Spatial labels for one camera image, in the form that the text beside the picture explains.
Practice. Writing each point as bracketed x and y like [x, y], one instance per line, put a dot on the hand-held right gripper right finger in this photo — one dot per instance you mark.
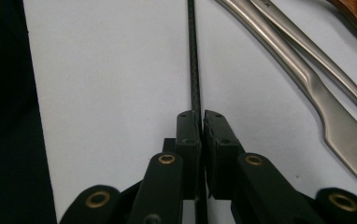
[221, 161]

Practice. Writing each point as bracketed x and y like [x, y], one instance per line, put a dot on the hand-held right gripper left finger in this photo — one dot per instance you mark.
[192, 155]

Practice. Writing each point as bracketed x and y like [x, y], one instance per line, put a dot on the black chopstick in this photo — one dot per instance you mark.
[193, 62]

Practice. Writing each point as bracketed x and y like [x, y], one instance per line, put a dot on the silver metal fork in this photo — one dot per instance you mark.
[345, 137]

